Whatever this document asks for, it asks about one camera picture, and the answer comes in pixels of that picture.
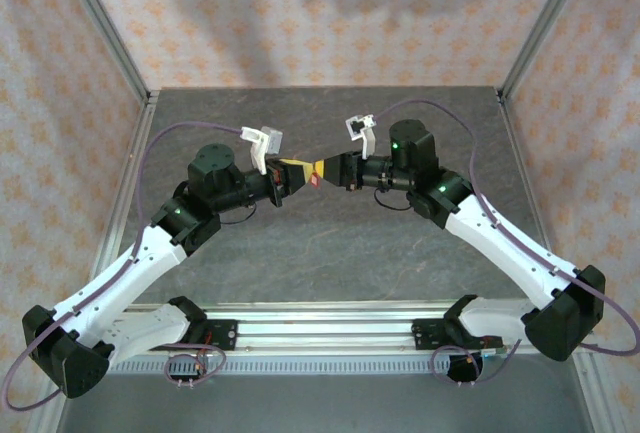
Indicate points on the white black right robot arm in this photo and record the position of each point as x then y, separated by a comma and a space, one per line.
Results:
500, 238

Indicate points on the grey metal shelf plate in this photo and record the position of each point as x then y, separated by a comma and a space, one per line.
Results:
325, 403

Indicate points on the keyring with red tag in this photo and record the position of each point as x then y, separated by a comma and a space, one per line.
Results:
314, 180

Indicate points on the aluminium frame post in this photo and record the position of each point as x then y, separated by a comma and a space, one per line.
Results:
544, 23
105, 23

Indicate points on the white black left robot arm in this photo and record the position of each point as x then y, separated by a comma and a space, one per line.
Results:
125, 273

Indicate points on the aluminium table side rail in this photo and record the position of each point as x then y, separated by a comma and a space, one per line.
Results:
520, 153
112, 243

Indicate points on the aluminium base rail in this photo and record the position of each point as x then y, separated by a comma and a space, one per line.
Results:
325, 328

